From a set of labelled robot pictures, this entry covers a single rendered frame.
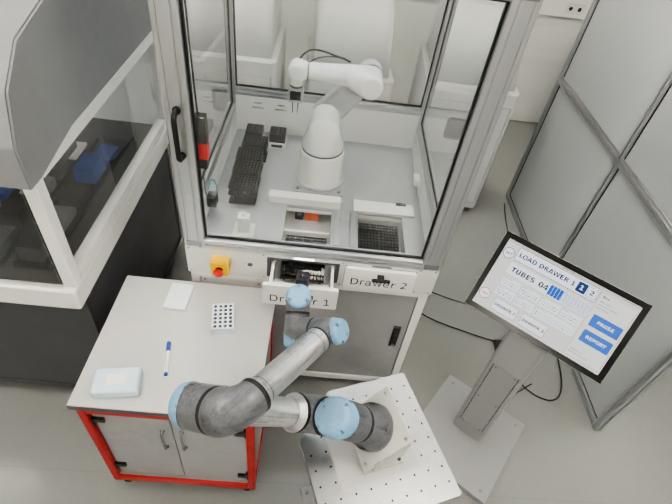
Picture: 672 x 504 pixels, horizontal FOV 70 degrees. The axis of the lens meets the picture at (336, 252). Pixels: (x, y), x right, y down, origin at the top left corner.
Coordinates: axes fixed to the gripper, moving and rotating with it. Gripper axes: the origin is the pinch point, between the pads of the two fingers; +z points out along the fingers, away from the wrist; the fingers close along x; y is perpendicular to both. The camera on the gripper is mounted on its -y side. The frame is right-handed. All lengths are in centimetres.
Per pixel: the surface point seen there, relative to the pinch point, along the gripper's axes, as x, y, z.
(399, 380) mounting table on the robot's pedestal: 39.8, 26.4, 0.4
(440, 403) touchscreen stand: 79, 41, 79
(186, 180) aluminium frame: -43, -35, -18
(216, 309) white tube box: -31.7, 6.5, 10.0
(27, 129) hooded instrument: -80, -35, -49
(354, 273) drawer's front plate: 20.9, -13.1, 10.5
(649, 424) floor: 196, 43, 81
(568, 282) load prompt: 93, -13, -20
